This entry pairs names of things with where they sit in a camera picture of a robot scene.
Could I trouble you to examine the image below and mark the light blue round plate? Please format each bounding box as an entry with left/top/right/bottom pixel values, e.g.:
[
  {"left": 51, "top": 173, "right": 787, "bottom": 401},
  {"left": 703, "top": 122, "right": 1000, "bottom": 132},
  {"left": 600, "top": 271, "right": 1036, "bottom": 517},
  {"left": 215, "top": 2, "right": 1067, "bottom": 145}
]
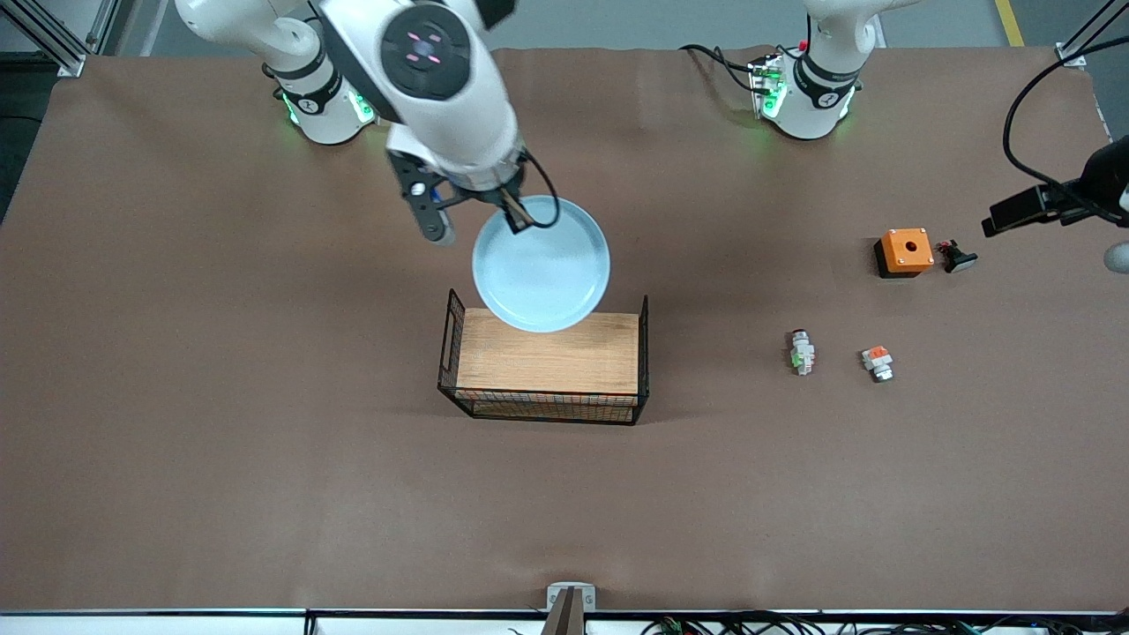
[{"left": 472, "top": 195, "right": 611, "bottom": 333}]

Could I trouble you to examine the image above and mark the black push button white head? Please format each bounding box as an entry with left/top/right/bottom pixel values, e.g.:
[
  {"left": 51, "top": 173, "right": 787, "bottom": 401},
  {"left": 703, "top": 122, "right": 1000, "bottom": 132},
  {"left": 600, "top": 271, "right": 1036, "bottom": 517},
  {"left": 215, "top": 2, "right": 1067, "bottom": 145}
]
[{"left": 935, "top": 239, "right": 979, "bottom": 274}]

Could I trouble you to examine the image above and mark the orange button box with hole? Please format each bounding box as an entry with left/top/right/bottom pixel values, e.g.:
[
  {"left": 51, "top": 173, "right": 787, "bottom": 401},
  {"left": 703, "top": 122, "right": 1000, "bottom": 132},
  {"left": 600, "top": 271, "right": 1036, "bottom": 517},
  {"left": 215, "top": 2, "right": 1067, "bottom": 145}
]
[{"left": 874, "top": 228, "right": 935, "bottom": 280}]

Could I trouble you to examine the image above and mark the metal connector panel green light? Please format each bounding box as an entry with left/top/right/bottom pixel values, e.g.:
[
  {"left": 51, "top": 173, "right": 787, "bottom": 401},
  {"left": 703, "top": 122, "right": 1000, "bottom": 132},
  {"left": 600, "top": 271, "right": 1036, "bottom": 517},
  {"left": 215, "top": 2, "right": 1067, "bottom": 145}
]
[
  {"left": 750, "top": 53, "right": 786, "bottom": 120},
  {"left": 348, "top": 66, "right": 380, "bottom": 124}
]

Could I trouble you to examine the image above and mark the wooden board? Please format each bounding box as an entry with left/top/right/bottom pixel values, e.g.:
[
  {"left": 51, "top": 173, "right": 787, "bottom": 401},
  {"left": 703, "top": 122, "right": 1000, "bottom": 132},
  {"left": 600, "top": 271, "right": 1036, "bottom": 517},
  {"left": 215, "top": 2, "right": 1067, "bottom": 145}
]
[{"left": 456, "top": 308, "right": 639, "bottom": 395}]

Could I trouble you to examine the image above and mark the brown table cover sheet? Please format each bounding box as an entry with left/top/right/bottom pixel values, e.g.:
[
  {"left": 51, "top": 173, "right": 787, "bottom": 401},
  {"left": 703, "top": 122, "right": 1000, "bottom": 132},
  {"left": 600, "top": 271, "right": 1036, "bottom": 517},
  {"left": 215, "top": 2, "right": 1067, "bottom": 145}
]
[{"left": 0, "top": 46, "right": 1129, "bottom": 616}]

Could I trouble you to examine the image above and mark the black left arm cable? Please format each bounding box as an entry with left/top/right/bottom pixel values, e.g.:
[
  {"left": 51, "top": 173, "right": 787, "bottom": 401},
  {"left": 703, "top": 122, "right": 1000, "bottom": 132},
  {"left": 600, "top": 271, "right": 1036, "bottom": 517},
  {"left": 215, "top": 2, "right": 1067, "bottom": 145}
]
[{"left": 1004, "top": 35, "right": 1129, "bottom": 208}]

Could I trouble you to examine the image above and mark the aluminium frame profile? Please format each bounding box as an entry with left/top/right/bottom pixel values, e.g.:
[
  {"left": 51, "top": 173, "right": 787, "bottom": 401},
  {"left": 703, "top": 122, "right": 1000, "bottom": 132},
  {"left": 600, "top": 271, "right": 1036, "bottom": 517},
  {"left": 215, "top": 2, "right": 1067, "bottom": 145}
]
[
  {"left": 1056, "top": 0, "right": 1129, "bottom": 70},
  {"left": 0, "top": 0, "right": 120, "bottom": 78}
]

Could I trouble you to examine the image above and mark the black wire basket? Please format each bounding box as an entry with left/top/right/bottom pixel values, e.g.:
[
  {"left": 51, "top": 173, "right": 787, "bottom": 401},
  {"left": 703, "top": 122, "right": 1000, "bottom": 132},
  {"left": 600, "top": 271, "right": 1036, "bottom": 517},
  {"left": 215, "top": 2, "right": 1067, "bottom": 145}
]
[{"left": 437, "top": 288, "right": 651, "bottom": 426}]

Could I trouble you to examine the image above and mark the black base cable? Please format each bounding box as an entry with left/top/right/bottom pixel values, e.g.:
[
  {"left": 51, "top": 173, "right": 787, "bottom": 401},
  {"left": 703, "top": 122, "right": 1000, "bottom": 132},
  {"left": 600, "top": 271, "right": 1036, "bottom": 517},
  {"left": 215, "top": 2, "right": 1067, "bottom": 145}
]
[{"left": 679, "top": 44, "right": 759, "bottom": 93}]

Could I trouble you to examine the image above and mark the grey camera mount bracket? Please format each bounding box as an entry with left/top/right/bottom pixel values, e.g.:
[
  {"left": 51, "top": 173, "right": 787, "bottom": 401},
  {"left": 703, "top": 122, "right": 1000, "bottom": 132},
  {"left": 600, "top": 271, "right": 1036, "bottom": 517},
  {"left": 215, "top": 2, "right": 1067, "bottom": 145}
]
[{"left": 540, "top": 583, "right": 596, "bottom": 635}]

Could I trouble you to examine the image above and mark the black cable bundle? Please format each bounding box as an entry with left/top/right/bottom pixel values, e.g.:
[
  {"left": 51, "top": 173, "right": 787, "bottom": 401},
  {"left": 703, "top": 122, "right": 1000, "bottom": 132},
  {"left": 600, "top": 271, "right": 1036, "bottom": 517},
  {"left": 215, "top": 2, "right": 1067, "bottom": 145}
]
[{"left": 639, "top": 611, "right": 1095, "bottom": 635}]

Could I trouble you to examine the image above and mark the white table edge rail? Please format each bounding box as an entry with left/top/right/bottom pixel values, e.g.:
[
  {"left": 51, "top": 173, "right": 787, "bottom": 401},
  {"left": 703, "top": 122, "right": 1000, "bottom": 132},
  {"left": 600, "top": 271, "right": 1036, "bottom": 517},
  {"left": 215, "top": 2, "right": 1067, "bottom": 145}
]
[{"left": 0, "top": 609, "right": 1129, "bottom": 635}]

